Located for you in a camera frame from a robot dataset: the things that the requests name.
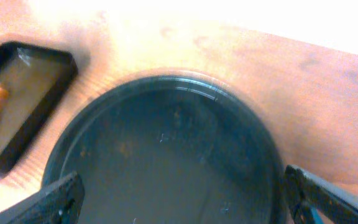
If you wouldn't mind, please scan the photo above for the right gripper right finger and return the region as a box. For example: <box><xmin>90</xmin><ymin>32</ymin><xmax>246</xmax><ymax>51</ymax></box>
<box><xmin>284</xmin><ymin>165</ymin><xmax>358</xmax><ymax>223</ymax></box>

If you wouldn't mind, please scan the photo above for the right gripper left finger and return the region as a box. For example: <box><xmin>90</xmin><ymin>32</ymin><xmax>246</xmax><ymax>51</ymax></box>
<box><xmin>0</xmin><ymin>172</ymin><xmax>85</xmax><ymax>224</ymax></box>

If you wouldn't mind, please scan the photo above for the round black tray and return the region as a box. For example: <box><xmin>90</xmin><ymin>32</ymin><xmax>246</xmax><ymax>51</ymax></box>
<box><xmin>42</xmin><ymin>76</ymin><xmax>287</xmax><ymax>223</ymax></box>

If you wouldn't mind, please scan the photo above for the black rectangular water tray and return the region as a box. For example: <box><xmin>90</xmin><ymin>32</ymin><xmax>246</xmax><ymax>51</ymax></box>
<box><xmin>0</xmin><ymin>41</ymin><xmax>78</xmax><ymax>178</ymax></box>

